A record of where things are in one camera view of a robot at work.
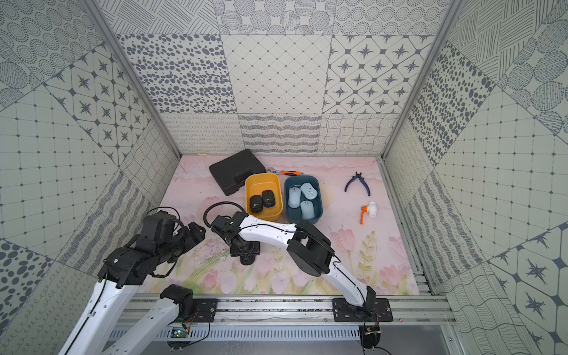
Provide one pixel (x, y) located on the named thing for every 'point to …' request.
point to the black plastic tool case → (231, 174)
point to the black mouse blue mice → (268, 198)
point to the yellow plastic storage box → (256, 183)
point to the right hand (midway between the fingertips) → (247, 253)
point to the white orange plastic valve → (371, 208)
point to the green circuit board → (178, 333)
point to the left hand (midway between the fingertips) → (202, 235)
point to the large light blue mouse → (308, 191)
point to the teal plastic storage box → (303, 198)
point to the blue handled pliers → (362, 179)
